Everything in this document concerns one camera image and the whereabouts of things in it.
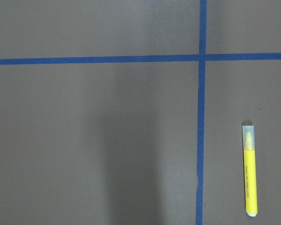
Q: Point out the yellow highlighter pen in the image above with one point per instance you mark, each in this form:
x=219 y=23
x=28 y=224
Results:
x=250 y=179

